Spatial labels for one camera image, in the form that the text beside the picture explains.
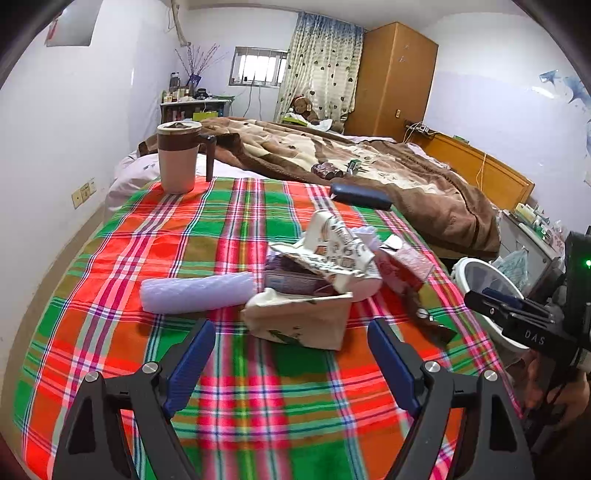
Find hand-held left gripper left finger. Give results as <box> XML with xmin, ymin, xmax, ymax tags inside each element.
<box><xmin>52</xmin><ymin>318</ymin><xmax>218</xmax><ymax>480</ymax></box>

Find cluttered white shelf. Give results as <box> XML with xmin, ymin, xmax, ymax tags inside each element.
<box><xmin>160</xmin><ymin>98</ymin><xmax>232</xmax><ymax>125</ymax></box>

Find heart patterned curtain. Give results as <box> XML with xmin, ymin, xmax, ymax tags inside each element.
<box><xmin>274</xmin><ymin>11</ymin><xmax>365</xmax><ymax>125</ymax></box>

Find wall outlet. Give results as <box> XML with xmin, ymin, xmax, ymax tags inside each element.
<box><xmin>71</xmin><ymin>181</ymin><xmax>97</xmax><ymax>209</ymax></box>

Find small dark patterned pouch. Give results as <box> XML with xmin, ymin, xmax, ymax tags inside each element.
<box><xmin>311</xmin><ymin>161</ymin><xmax>345</xmax><ymax>180</ymax></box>

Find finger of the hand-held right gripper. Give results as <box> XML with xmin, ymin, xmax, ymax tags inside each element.
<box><xmin>482</xmin><ymin>287</ymin><xmax>552</xmax><ymax>315</ymax></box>
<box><xmin>464</xmin><ymin>291</ymin><xmax>555</xmax><ymax>325</ymax></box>

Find white foam fruit net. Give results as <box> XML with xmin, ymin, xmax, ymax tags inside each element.
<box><xmin>358</xmin><ymin>225</ymin><xmax>385</xmax><ymax>252</ymax></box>

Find white bubble wrap roll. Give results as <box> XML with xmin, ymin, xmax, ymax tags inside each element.
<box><xmin>140</xmin><ymin>271</ymin><xmax>257</xmax><ymax>315</ymax></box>

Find green white boxes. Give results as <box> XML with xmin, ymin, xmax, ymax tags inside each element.
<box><xmin>513</xmin><ymin>202</ymin><xmax>565</xmax><ymax>243</ymax></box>

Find barred window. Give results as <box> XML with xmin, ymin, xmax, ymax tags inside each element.
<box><xmin>229</xmin><ymin>46</ymin><xmax>289</xmax><ymax>88</ymax></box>

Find blue dolphin wall sticker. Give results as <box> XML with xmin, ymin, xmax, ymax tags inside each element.
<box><xmin>538</xmin><ymin>69</ymin><xmax>591</xmax><ymax>112</ymax></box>

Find printed paper cup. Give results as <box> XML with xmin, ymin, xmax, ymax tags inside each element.
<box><xmin>268</xmin><ymin>210</ymin><xmax>384</xmax><ymax>296</ymax></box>

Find beige mug with brown lid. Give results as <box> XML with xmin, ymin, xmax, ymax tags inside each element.
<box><xmin>156</xmin><ymin>121</ymin><xmax>217</xmax><ymax>195</ymax></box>

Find white wall pipe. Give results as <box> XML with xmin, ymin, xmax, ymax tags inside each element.
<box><xmin>171</xmin><ymin>0</ymin><xmax>192</xmax><ymax>47</ymax></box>

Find brown teddy bear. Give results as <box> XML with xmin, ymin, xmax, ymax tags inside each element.
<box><xmin>291</xmin><ymin>96</ymin><xmax>320</xmax><ymax>124</ymax></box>

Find multicoloured plaid cloth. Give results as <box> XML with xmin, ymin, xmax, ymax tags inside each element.
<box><xmin>11</xmin><ymin>178</ymin><xmax>527</xmax><ymax>480</ymax></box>

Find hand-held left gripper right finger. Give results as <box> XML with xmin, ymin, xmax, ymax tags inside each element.
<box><xmin>367</xmin><ymin>318</ymin><xmax>536</xmax><ymax>480</ymax></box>

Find person's right hand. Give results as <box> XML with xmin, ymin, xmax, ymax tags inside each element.
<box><xmin>524</xmin><ymin>351</ymin><xmax>591</xmax><ymax>432</ymax></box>

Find white round bin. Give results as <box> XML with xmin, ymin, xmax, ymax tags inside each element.
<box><xmin>450</xmin><ymin>257</ymin><xmax>536</xmax><ymax>370</ymax></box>

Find vase of purple branches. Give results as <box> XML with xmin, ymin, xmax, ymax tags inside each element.
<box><xmin>175</xmin><ymin>44</ymin><xmax>227</xmax><ymax>88</ymax></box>

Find grey nightstand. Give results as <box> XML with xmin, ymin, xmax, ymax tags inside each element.
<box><xmin>496</xmin><ymin>210</ymin><xmax>568</xmax><ymax>296</ymax></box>

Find printed plastic bag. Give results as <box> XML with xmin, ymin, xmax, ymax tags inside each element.
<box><xmin>496</xmin><ymin>249</ymin><xmax>529</xmax><ymax>287</ymax></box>

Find wooden headboard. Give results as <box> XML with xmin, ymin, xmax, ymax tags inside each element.
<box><xmin>422</xmin><ymin>131</ymin><xmax>536</xmax><ymax>213</ymax></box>

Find small purple printed box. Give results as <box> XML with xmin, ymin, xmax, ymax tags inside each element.
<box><xmin>264</xmin><ymin>256</ymin><xmax>333</xmax><ymax>296</ymax></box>

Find wooden wardrobe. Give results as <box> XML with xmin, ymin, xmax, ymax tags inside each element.
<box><xmin>344</xmin><ymin>23</ymin><xmax>439</xmax><ymax>139</ymax></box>

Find brown patterned blanket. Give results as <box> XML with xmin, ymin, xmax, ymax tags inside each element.
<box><xmin>139</xmin><ymin>115</ymin><xmax>502</xmax><ymax>259</ymax></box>

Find dark blue glasses case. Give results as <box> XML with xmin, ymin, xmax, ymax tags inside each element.
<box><xmin>329</xmin><ymin>181</ymin><xmax>393</xmax><ymax>210</ymax></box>

